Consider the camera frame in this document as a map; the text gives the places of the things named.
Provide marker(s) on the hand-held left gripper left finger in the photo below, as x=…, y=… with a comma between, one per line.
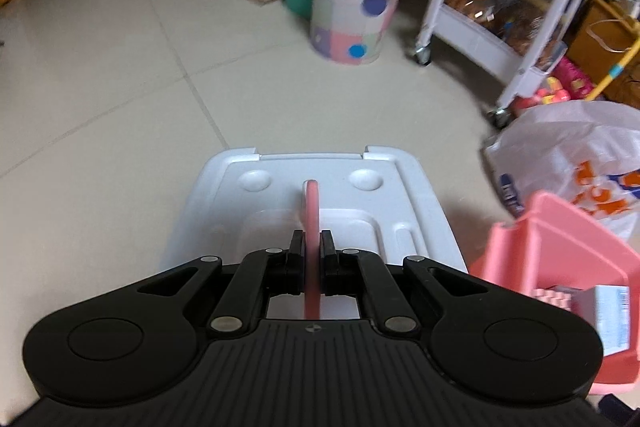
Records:
x=296, y=257

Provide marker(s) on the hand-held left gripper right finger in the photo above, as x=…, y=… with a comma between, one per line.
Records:
x=327, y=257

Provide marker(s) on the pink disc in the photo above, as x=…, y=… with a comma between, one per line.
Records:
x=312, y=252

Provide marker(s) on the pink plastic bin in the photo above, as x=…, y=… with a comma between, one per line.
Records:
x=550, y=247

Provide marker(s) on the white plastic storage box lid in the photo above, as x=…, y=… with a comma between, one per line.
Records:
x=320, y=192

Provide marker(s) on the pink toy block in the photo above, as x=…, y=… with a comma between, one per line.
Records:
x=552, y=299

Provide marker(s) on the pastel patchwork bucket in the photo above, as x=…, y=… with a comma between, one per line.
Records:
x=350, y=7

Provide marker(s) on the white plastic shopping bag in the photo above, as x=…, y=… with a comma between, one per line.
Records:
x=570, y=157

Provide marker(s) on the pink toy pile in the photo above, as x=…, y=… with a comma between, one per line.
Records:
x=555, y=89

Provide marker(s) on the white printed carton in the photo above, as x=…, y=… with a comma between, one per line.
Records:
x=611, y=317

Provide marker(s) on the white rolling cart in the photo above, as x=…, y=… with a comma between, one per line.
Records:
x=515, y=7

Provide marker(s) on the yellow hoop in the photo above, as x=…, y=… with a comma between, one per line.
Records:
x=617, y=62

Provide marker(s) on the yellow paper gift bag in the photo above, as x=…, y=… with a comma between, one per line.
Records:
x=607, y=37

